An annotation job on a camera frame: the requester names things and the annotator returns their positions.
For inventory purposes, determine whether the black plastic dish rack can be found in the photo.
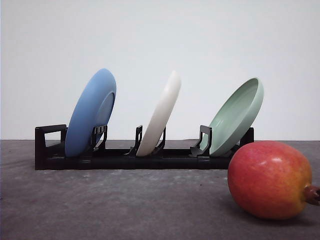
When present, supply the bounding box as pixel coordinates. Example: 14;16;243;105
35;124;254;171

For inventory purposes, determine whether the red yellow pomegranate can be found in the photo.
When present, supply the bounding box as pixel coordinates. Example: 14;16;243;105
227;141;320;220

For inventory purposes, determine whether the white plate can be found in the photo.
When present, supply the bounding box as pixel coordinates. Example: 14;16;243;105
136;71;182;157

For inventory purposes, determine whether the blue plate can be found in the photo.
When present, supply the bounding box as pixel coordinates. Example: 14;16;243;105
64;68;117;158

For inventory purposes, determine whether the light green plate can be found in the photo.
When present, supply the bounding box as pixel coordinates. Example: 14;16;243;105
209;77;265;157

